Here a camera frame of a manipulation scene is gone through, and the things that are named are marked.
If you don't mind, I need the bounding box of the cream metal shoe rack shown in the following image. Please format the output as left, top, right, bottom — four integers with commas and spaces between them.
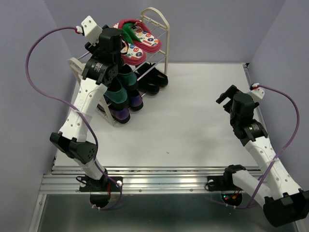
68, 7, 171, 126

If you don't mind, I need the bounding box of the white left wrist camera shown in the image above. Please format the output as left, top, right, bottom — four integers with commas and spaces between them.
81, 15, 102, 44

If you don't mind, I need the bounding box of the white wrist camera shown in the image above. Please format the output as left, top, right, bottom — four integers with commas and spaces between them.
81, 15, 102, 44
248, 86, 265, 102

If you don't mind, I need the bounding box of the green loafer one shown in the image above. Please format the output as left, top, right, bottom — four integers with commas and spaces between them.
104, 78, 129, 109
117, 64, 138, 91

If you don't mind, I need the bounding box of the green loafer rear one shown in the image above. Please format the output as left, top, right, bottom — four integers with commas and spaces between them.
117, 64, 138, 91

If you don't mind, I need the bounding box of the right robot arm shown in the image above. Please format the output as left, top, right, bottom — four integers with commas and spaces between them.
208, 84, 309, 227

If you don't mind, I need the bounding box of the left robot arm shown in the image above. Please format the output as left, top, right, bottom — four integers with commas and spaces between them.
50, 25, 123, 190

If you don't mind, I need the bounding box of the green loafer front one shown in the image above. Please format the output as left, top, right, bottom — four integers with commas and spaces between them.
104, 78, 129, 109

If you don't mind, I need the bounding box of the purple loafer one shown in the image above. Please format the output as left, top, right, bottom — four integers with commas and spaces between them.
97, 97, 130, 124
127, 90, 143, 111

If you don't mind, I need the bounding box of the aluminium mounting rail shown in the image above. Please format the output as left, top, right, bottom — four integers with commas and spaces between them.
40, 166, 295, 194

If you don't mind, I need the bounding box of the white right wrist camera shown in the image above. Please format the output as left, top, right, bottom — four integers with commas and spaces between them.
248, 86, 265, 102

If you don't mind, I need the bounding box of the pink sandal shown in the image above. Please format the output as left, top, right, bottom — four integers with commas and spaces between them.
118, 19, 162, 53
121, 29, 146, 66

